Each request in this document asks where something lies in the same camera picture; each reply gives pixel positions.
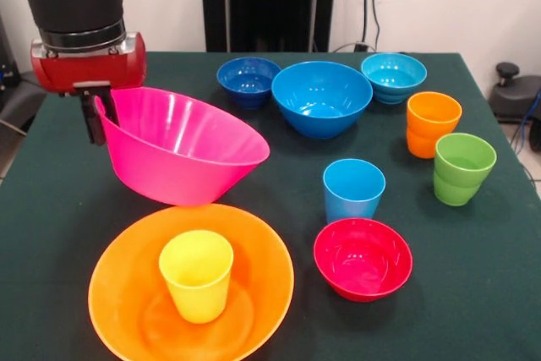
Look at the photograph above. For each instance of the black stand base with knob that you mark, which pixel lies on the black stand base with knob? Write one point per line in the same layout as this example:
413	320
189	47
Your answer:
515	99

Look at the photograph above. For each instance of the yellow cup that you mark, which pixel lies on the yellow cup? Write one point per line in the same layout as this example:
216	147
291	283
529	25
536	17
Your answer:
196	293

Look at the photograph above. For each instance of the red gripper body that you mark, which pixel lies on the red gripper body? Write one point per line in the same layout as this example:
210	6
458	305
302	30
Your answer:
89	69

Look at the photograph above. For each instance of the small dark blue bowl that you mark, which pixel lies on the small dark blue bowl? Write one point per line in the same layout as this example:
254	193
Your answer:
249	86

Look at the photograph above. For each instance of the orange cup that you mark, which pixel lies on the orange cup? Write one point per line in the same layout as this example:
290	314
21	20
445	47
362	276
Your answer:
427	132

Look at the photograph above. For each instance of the dark green table cloth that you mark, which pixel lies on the dark green table cloth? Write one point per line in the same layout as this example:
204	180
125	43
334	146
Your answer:
422	293

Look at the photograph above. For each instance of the small crimson bowl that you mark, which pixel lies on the small crimson bowl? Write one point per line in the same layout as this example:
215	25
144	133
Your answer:
363	268

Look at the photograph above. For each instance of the dark grey stand base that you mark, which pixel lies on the dark grey stand base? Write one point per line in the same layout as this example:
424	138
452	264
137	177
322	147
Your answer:
19	103

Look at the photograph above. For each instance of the small light blue bowl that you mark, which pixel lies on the small light blue bowl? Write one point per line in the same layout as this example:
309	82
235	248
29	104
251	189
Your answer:
393	78

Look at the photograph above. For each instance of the large orange bowl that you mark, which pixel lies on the large orange bowl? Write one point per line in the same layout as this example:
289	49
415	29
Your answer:
127	293

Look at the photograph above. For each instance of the large magenta bowl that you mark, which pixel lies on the large magenta bowl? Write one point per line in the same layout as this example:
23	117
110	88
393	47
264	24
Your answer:
177	166

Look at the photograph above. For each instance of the green cup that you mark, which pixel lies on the green cup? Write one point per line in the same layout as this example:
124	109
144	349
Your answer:
460	183

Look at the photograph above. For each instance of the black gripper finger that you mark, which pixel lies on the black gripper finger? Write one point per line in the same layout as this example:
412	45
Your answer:
110	109
94	120

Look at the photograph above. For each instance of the blue cup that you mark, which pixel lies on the blue cup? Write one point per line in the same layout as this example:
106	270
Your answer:
353	196

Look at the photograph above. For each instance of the medium blue bowl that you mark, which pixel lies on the medium blue bowl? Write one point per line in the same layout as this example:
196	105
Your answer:
321	94

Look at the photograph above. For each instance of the black equipment box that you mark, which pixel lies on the black equipment box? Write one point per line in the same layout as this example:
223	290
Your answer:
6	69

